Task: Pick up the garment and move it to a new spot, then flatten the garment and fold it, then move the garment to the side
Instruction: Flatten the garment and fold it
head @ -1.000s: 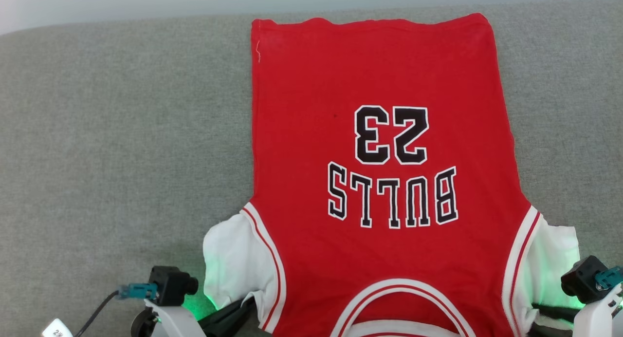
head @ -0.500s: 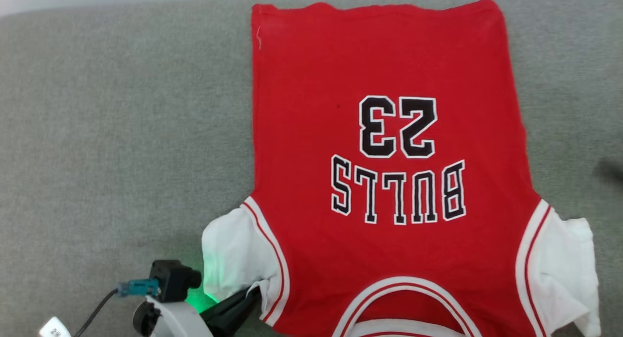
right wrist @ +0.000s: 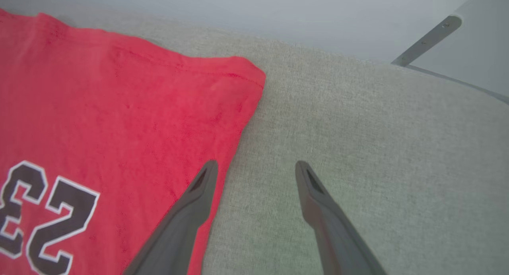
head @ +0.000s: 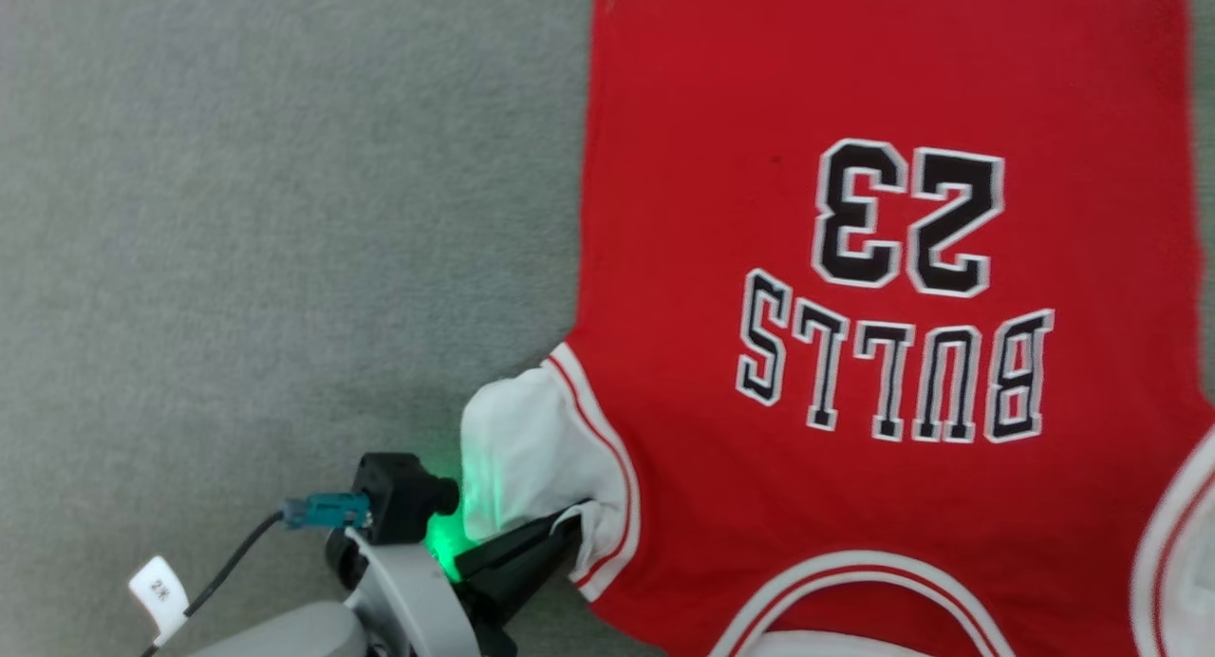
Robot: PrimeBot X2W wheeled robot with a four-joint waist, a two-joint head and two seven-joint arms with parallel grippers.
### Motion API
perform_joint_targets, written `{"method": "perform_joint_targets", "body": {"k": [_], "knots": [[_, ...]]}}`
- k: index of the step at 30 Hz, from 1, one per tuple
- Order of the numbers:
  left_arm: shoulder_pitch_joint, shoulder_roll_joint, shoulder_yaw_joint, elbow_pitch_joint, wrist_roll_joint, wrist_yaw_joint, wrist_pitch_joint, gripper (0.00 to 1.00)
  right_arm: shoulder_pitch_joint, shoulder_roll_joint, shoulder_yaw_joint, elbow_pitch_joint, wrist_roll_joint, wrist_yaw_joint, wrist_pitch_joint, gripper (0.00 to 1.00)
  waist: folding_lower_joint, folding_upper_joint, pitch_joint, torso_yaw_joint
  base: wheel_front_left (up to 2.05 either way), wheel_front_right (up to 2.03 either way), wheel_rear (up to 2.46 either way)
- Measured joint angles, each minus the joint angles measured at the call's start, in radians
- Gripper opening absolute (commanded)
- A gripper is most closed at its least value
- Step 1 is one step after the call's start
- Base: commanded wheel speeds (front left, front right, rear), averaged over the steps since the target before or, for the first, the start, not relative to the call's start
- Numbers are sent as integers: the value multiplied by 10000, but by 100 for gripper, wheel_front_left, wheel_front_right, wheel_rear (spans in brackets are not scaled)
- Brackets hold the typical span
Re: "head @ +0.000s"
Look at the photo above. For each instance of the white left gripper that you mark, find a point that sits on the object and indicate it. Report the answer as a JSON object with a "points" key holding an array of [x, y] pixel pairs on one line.
{"points": [[422, 591]]}

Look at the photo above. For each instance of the red white basketball jersey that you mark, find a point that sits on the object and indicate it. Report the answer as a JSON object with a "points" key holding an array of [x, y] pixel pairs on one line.
{"points": [[854, 306]]}

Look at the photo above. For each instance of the grey fabric sofa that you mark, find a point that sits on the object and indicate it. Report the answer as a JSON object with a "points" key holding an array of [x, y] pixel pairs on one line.
{"points": [[266, 211]]}

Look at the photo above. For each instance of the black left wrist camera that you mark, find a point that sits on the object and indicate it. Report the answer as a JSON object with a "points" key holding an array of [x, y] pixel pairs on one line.
{"points": [[399, 500]]}

